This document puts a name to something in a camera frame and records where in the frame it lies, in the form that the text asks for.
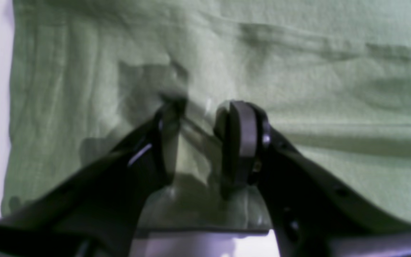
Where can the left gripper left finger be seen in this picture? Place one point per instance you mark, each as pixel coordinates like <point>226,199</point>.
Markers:
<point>95,212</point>

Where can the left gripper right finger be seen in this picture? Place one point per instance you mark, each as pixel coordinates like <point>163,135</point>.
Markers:
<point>313,213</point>

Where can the green T-shirt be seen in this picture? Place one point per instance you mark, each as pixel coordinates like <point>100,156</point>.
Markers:
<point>334,77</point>

